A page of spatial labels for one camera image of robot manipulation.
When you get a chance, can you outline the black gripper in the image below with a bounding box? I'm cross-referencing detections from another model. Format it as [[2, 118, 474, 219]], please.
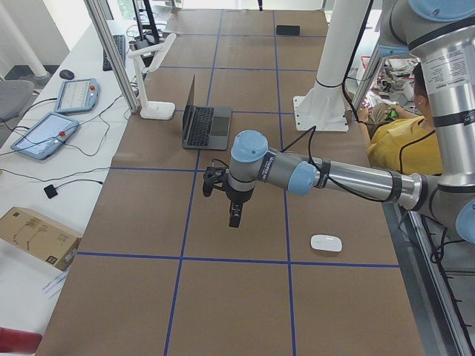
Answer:
[[225, 182, 254, 228]]

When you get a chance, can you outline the grey laptop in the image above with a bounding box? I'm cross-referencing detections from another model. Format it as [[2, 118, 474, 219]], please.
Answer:
[[182, 76, 232, 151]]

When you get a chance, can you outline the white computer mouse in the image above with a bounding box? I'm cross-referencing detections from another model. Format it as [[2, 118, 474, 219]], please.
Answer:
[[310, 234, 343, 253]]

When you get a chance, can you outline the white desk lamp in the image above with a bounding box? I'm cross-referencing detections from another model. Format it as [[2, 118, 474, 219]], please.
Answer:
[[128, 33, 177, 120]]

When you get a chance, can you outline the black mouse pad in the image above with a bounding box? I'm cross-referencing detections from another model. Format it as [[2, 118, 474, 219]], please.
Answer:
[[275, 24, 301, 36]]

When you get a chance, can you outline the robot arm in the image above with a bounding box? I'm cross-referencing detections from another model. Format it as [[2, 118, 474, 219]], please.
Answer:
[[223, 1, 474, 241]]

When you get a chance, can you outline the black desk mouse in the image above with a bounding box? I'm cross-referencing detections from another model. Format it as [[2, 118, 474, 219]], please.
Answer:
[[59, 69, 75, 80]]

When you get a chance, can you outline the person in yellow shirt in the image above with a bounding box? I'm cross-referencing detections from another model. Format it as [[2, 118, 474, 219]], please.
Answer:
[[358, 64, 443, 175]]

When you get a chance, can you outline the small black puck device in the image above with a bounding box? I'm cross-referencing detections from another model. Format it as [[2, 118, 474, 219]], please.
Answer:
[[43, 184, 58, 199]]

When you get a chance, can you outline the blue teach pendant far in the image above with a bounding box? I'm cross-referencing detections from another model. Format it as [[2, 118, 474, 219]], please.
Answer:
[[54, 78, 100, 114]]

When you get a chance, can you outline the blue teach pendant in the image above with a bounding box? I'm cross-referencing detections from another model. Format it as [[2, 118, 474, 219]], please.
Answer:
[[54, 78, 100, 114], [10, 112, 79, 160]]

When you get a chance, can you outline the cardboard box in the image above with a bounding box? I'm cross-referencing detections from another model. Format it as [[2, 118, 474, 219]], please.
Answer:
[[1, 207, 82, 271]]

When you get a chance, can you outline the black keyboard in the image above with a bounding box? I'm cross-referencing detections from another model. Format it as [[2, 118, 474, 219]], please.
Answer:
[[102, 34, 127, 72]]

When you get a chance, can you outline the blue teach pendant near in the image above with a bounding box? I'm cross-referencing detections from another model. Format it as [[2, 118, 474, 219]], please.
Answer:
[[10, 112, 79, 160]]

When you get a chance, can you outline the grey office chair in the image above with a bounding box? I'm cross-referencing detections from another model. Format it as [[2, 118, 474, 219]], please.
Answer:
[[1, 80, 34, 121]]

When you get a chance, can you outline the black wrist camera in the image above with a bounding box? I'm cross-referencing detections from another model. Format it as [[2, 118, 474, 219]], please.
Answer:
[[202, 159, 229, 197]]

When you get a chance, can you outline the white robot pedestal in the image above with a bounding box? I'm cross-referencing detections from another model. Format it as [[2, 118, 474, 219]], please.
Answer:
[[293, 0, 373, 132]]

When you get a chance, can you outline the aluminium frame post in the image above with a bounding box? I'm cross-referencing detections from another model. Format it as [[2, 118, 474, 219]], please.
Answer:
[[84, 0, 138, 113]]

